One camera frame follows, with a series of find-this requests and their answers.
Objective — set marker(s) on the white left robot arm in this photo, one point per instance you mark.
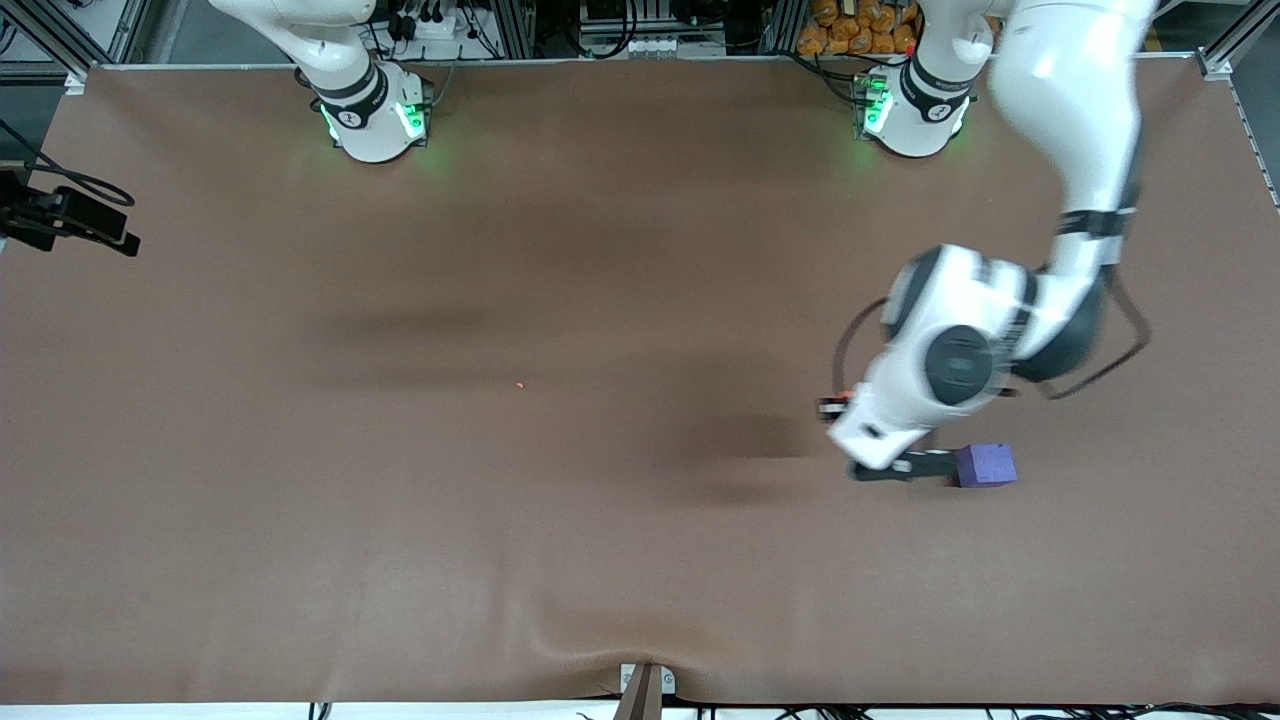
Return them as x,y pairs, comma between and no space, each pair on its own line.
1075,110

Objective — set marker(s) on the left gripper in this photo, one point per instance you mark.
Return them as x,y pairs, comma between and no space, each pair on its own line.
931,465

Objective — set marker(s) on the grey metal clamp bracket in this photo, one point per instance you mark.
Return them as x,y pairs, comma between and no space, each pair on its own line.
647,685

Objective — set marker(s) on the brown table cover sheet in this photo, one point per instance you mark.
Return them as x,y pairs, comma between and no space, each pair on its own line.
500,540

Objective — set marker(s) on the white power strip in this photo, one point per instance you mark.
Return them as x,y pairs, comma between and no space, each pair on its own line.
432,25

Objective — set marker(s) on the purple foam block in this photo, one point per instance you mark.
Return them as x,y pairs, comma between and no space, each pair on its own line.
988,465

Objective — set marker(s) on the pile of orange bags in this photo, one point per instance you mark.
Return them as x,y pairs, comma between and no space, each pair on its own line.
850,30

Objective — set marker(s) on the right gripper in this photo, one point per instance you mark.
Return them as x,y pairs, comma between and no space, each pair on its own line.
48,216

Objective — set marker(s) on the aluminium frame profile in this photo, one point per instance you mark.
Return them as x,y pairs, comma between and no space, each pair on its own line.
70,35
515,28
1235,45
785,25

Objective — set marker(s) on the white connector strip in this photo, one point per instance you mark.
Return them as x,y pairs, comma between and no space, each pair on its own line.
660,46

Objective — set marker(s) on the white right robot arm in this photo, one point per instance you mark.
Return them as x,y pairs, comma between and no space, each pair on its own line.
368,130

